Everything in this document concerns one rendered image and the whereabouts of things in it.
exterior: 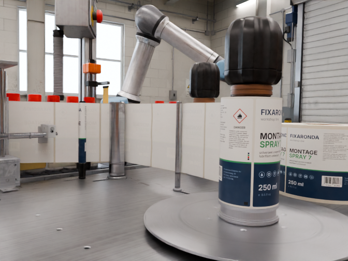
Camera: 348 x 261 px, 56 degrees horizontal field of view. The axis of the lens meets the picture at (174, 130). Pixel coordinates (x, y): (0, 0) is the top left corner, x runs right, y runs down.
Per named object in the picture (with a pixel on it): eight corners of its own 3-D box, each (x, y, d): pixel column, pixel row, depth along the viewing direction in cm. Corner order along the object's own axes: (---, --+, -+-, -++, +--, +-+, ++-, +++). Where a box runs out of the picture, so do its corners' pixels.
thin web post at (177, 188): (177, 192, 67) (178, 101, 66) (170, 190, 69) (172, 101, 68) (184, 190, 69) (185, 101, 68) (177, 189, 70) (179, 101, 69)
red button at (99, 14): (91, 7, 95) (102, 8, 95) (92, 11, 98) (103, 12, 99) (91, 20, 95) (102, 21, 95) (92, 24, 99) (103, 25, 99)
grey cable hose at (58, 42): (55, 100, 97) (55, 28, 96) (50, 100, 100) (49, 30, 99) (66, 100, 100) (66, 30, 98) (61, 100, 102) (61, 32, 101)
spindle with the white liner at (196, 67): (203, 178, 83) (206, 58, 81) (178, 173, 89) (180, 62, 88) (225, 174, 89) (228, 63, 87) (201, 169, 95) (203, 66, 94)
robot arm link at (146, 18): (139, -8, 129) (241, 62, 126) (145, 0, 140) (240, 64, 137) (123, 17, 131) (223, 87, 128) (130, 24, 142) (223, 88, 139)
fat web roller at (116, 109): (113, 180, 78) (114, 101, 77) (103, 177, 81) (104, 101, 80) (129, 178, 81) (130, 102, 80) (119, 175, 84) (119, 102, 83)
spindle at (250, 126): (256, 231, 42) (263, 5, 41) (204, 215, 49) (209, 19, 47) (290, 217, 48) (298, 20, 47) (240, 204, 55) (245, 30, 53)
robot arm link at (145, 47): (102, 120, 148) (140, 1, 140) (113, 118, 163) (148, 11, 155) (127, 129, 147) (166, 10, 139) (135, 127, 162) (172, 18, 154)
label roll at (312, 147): (316, 179, 84) (319, 122, 83) (397, 198, 66) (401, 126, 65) (253, 185, 76) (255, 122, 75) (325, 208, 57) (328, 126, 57)
